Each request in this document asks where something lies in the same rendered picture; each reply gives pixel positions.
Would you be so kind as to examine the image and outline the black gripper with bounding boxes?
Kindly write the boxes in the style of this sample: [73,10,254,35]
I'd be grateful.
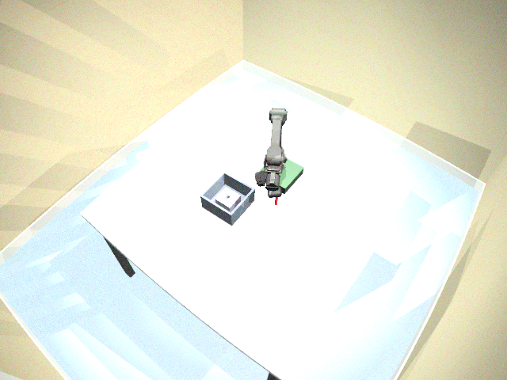
[263,161,282,198]

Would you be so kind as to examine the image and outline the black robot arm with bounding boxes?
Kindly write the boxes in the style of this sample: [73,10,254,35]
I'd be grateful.
[255,108,288,191]

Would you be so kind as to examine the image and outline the white flat plate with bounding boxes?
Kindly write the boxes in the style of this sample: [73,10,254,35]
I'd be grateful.
[215,187,241,212]

